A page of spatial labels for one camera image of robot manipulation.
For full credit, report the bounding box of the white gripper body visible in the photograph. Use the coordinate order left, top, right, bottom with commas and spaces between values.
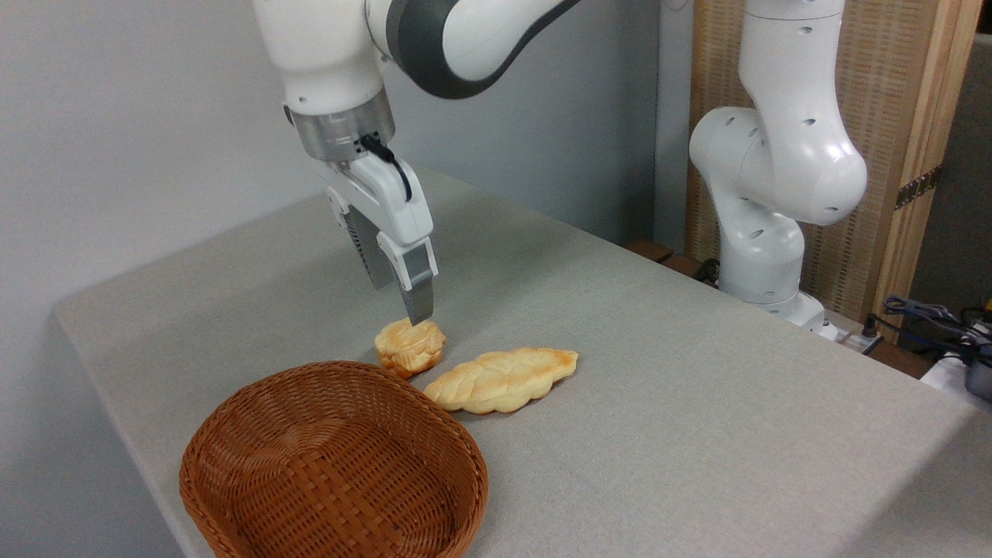
320, 151, 435, 269

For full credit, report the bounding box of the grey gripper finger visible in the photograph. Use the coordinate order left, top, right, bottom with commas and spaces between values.
377, 231, 439, 326
327, 188, 401, 292

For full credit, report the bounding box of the round orange bread roll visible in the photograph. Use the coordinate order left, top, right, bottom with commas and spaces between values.
374, 316, 448, 380

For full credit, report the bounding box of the long braided bread loaf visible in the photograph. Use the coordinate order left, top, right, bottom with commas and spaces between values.
423, 347, 580, 415

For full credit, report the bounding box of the brown wicker basket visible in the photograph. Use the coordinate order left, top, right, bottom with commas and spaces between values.
179, 360, 490, 558

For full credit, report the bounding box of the brown wooden platform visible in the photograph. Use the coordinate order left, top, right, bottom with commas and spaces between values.
622, 236, 722, 289

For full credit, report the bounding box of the metal screen hinge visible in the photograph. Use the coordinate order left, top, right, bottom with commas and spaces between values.
895, 164, 943, 211

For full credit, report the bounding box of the wooden woven folding screen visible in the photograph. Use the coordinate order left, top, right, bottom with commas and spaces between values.
686, 0, 983, 342

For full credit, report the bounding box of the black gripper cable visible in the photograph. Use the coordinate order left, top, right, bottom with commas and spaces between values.
359, 134, 414, 204

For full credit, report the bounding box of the bundle of dark cables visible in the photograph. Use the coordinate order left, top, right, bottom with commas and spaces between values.
866, 294, 992, 367

